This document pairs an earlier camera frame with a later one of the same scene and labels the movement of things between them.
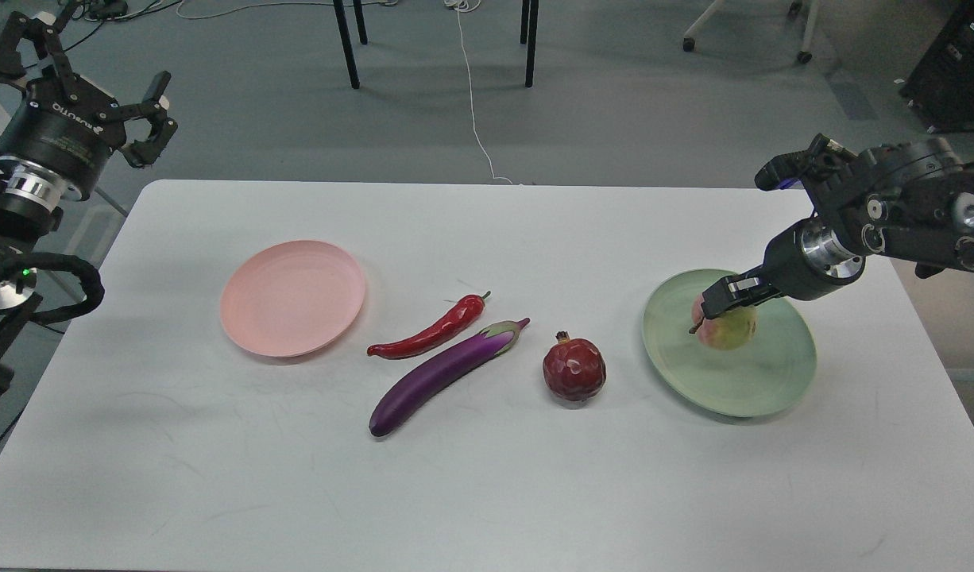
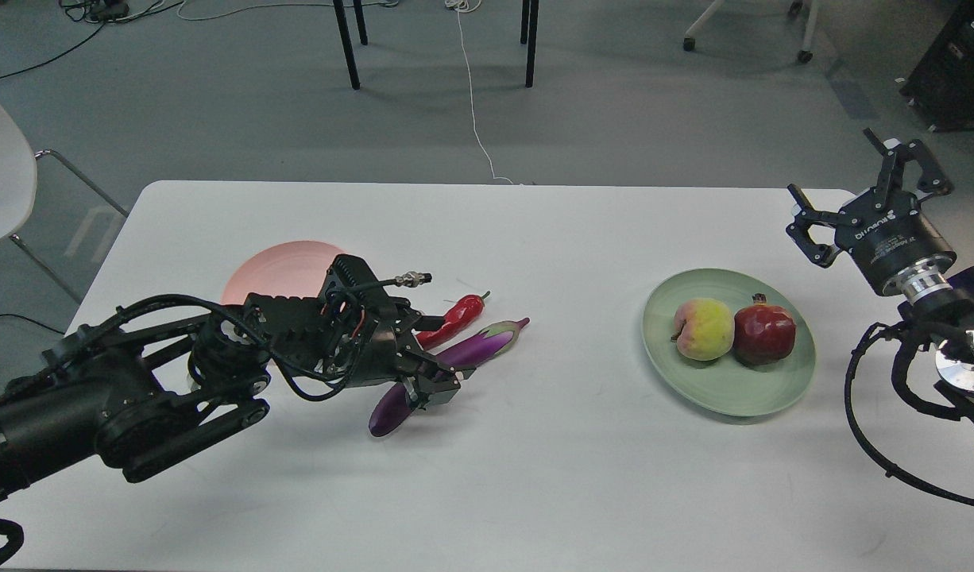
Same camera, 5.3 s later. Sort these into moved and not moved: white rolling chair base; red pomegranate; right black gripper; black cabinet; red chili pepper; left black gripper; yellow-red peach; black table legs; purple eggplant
Moved: red pomegranate; left black gripper; yellow-red peach; right black gripper
Not moved: purple eggplant; red chili pepper; black cabinet; white rolling chair base; black table legs
